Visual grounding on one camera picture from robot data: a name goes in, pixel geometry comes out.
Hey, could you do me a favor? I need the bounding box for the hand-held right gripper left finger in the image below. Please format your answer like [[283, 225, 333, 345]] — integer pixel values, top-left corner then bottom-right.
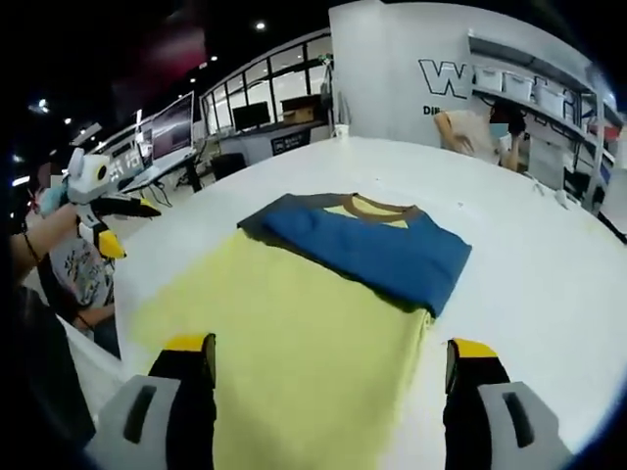
[[85, 332, 219, 470]]

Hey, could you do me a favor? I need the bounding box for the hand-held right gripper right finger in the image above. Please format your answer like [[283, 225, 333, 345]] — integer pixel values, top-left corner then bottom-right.
[[442, 336, 575, 470]]

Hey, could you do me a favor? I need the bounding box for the yellow blue grey garment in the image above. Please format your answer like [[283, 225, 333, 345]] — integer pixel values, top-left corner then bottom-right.
[[129, 192, 474, 470]]

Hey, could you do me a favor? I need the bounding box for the person's left hand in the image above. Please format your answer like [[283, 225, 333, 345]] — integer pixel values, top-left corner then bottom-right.
[[37, 203, 82, 256]]

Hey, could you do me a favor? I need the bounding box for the white desk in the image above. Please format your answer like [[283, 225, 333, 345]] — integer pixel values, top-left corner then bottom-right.
[[116, 146, 210, 196]]

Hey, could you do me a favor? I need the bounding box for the person's printed white shirt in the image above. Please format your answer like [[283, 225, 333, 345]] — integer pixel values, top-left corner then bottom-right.
[[48, 233, 122, 320]]

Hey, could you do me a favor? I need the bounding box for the large computer monitor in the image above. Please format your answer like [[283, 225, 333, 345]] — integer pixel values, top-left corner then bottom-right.
[[149, 91, 196, 162]]

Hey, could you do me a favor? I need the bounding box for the black office chair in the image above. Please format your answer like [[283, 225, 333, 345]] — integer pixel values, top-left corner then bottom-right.
[[212, 152, 247, 181]]

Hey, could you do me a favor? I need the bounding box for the person's dark clothing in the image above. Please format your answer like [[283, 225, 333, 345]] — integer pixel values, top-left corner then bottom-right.
[[8, 286, 98, 449]]

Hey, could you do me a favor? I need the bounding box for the small black monitor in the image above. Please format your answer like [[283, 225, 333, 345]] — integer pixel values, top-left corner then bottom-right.
[[231, 101, 271, 132]]

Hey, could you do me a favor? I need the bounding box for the dark counter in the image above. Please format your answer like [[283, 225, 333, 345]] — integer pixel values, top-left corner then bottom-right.
[[218, 120, 325, 159]]

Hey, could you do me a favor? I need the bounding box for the cardboard box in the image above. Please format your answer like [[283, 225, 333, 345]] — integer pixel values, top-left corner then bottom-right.
[[280, 94, 323, 124]]

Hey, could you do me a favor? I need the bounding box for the black framed glass partition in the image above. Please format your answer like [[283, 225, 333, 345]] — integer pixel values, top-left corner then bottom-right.
[[200, 26, 335, 136]]

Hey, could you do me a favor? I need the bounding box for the white tripod stand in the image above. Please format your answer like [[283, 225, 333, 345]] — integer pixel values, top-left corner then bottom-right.
[[320, 54, 350, 129]]

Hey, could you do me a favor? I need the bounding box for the white crumpled table item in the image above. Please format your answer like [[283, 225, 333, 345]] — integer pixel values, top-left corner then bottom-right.
[[531, 181, 573, 210]]

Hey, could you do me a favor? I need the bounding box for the light grey monitor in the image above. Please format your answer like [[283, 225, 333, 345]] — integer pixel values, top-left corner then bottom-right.
[[526, 131, 565, 191]]

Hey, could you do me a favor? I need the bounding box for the grey metal shelf rack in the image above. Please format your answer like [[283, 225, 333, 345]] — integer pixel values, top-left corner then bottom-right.
[[464, 26, 618, 216]]

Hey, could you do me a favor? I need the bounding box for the row of white storage bins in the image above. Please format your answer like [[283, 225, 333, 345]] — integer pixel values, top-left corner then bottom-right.
[[472, 68, 592, 121]]

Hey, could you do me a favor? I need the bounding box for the red string bracelet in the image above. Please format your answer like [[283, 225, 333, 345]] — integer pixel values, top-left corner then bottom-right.
[[22, 228, 45, 266]]

